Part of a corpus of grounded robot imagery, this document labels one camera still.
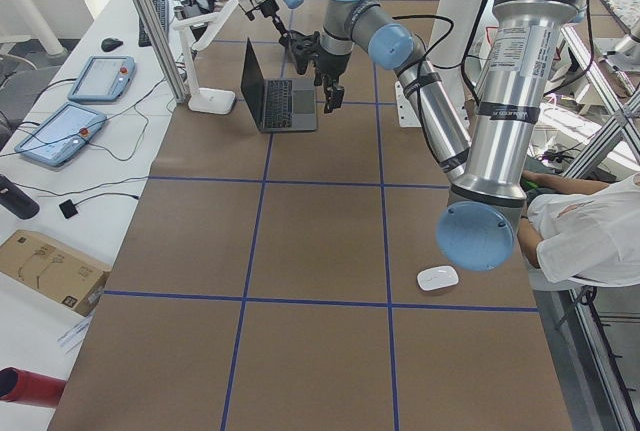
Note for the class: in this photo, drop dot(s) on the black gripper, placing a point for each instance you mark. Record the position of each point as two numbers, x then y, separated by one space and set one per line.
330 67
270 9

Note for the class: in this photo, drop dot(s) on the near blue teach pendant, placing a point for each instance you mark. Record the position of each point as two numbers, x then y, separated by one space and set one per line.
61 136

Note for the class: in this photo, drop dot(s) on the white computer mouse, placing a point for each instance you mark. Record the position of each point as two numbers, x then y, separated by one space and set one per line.
438 277

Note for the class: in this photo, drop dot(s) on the person in white shirt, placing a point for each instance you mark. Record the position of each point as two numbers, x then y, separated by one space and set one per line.
578 232

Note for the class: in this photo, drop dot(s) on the red cylinder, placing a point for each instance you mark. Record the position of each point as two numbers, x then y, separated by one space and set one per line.
29 388

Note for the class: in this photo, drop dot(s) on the black water bottle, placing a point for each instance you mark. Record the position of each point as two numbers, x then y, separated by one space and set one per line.
16 201

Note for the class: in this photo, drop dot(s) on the far blue teach pendant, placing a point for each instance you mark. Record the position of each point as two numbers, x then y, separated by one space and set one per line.
103 79

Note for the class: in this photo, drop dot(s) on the black computer mouse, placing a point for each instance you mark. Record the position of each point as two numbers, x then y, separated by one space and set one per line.
110 44

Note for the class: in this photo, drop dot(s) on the aluminium frame post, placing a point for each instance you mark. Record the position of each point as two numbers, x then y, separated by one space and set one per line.
160 45

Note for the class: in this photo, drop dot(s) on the grey laptop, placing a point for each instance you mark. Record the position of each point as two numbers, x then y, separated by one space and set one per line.
277 105

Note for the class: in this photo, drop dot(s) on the small black square device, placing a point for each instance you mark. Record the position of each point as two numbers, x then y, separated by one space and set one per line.
68 209

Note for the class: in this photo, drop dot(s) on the brown cardboard box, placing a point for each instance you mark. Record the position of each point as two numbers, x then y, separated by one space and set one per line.
57 271

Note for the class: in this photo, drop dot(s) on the blue teach pendant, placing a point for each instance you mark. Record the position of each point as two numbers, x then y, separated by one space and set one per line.
103 79
61 136

